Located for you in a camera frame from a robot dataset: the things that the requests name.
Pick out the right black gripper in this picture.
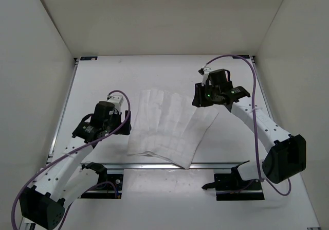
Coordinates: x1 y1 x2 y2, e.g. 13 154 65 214
192 82 220 108

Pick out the white pleated skirt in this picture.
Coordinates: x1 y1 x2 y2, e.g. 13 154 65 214
127 89 218 169

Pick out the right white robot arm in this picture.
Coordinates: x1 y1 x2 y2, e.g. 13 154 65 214
192 68 306 189

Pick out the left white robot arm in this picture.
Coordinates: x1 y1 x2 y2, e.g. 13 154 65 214
18 90 131 229

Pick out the right blue corner label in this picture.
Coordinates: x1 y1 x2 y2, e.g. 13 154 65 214
232 55 250 59

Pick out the blue corner label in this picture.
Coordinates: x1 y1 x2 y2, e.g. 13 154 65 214
232 55 250 59
80 56 98 61

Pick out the left blue corner label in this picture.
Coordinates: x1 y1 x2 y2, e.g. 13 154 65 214
80 56 98 61

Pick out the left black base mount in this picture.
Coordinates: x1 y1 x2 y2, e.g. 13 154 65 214
80 170 124 200

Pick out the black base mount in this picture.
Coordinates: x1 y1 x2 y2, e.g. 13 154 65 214
202 161 265 201
80 170 124 200

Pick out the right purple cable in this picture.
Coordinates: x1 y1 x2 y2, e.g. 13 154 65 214
205 55 292 197

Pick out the purple cable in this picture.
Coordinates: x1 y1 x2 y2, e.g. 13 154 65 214
205 55 292 197
11 90 132 229

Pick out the aluminium rail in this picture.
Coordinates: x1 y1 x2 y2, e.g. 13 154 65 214
103 163 242 170

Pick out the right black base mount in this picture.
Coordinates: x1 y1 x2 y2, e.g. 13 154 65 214
202 161 265 201

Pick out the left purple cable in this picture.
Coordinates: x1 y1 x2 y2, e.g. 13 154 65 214
11 90 132 229

